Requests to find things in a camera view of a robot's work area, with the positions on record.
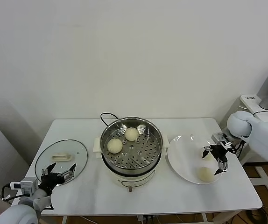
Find white round plate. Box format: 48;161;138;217
167;134;225;185

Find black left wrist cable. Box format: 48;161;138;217
0;183;20;202

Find white steamed baozi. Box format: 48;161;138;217
107;138;123;154
124;127;140;142
196;166;215;182
201;151;216;161

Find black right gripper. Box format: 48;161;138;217
201;144;230;176

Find glass lid with white handle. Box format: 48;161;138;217
34;139;89;187

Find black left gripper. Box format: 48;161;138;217
40;162;77;195

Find black cooker power cord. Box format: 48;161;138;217
100;112;120;128

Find white side desk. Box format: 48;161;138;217
238;94;268;200

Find white power strip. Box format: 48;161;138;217
137;215;155;224

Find stainless steel steamer basket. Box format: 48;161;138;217
93;117;171;171

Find white electric cooker base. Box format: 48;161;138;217
94;148;169;193

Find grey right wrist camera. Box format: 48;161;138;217
212;132;233;147

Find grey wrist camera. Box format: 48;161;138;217
10;177;39;194
212;132;233;147

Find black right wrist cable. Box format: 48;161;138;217
227;140;247;154

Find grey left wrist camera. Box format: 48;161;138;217
10;177;39;194

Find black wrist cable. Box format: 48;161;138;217
0;183;20;202
227;140;247;154

